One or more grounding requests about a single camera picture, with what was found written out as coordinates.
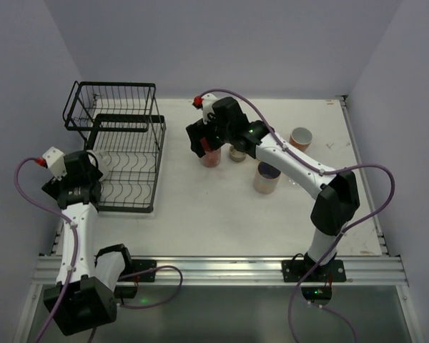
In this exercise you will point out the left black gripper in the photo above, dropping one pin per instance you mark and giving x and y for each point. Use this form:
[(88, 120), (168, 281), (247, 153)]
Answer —
[(53, 187)]

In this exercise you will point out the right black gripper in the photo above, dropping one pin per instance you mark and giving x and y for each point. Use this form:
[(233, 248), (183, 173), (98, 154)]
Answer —
[(199, 139)]

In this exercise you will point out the pink speckled mug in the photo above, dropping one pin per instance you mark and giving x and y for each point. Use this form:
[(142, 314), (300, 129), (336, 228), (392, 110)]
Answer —
[(212, 158)]

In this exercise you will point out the beige speckled ceramic cup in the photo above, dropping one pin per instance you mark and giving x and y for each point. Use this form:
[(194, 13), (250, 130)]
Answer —
[(236, 156)]

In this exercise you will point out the translucent pink plastic cup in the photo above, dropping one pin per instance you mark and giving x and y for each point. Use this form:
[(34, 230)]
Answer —
[(266, 178)]

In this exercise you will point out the pink square mug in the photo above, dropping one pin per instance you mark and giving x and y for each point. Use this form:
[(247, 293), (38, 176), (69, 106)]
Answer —
[(301, 138)]

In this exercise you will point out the clear glass cup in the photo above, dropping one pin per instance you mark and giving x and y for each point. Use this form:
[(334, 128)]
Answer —
[(293, 183)]

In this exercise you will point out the white hexagonal cup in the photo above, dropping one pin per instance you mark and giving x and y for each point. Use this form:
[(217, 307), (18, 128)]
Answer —
[(99, 162)]

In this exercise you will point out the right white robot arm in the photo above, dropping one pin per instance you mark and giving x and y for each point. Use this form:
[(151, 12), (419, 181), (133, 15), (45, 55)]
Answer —
[(335, 192)]

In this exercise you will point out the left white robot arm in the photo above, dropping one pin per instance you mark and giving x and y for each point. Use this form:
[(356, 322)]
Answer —
[(83, 296)]

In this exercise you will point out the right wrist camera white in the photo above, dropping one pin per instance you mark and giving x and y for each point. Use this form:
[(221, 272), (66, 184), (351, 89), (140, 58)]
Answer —
[(204, 103)]

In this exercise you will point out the black wire dish rack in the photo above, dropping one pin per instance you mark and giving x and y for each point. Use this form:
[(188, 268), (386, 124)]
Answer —
[(121, 122)]

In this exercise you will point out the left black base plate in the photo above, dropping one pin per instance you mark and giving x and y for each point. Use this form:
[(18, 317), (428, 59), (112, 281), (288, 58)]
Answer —
[(140, 270)]

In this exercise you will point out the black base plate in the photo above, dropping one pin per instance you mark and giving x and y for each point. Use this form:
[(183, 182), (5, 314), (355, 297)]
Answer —
[(140, 270), (294, 269)]

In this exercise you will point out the aluminium mounting rail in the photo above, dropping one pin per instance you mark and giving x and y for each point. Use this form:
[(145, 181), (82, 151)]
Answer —
[(267, 271)]

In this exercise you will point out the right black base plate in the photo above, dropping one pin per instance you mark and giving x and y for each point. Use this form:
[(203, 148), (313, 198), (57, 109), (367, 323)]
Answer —
[(294, 269)]

